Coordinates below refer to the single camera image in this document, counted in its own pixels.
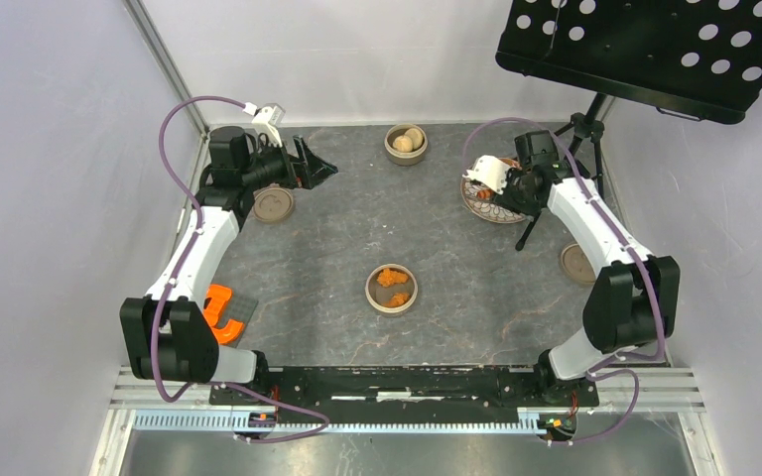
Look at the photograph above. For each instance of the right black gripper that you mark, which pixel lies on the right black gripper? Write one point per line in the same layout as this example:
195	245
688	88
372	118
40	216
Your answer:
507	200

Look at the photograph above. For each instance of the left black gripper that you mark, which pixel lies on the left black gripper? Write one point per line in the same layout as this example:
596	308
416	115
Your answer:
302	172

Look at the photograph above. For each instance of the brown lid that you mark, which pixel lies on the brown lid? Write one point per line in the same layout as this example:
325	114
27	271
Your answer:
273	205
576	266

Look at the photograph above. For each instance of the round bread bun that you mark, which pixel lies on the round bread bun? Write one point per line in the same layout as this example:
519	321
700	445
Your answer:
416	137

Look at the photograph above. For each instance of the orange fried food piece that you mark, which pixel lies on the orange fried food piece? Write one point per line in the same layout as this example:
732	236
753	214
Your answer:
397	300

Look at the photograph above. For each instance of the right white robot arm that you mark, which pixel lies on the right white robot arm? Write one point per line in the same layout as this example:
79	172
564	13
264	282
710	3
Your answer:
634	298

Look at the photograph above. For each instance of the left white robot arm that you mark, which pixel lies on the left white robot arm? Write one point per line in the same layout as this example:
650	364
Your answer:
165	331

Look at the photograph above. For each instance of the patterned orange plate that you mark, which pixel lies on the patterned orange plate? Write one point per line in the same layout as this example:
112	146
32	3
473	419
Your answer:
489	210

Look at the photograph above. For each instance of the far brown bowl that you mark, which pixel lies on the far brown bowl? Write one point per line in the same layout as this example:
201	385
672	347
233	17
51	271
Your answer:
399	159

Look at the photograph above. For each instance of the brown bowl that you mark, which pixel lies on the brown bowl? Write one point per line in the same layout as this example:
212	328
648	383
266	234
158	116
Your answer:
377	295
399	159

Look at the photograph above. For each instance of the near brown bowl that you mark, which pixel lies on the near brown bowl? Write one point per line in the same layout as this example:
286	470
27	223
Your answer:
377	295

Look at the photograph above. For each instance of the grey lego baseplate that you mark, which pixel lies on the grey lego baseplate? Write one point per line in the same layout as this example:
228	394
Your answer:
242	308

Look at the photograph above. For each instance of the orange horseshoe toy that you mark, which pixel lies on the orange horseshoe toy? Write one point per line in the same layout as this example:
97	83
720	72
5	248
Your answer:
224	328

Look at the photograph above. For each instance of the black music stand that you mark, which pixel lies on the black music stand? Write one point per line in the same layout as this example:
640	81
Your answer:
700	60

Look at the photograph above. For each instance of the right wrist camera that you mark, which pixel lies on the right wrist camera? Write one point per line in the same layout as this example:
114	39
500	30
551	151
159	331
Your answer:
489	171

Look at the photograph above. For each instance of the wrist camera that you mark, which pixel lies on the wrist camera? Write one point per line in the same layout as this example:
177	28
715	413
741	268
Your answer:
265	121
489	171

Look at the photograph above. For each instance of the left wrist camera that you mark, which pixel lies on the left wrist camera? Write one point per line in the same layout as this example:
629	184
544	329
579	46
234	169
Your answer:
265	121

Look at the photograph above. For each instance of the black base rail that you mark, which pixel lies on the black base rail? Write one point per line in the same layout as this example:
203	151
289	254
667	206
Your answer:
422	394

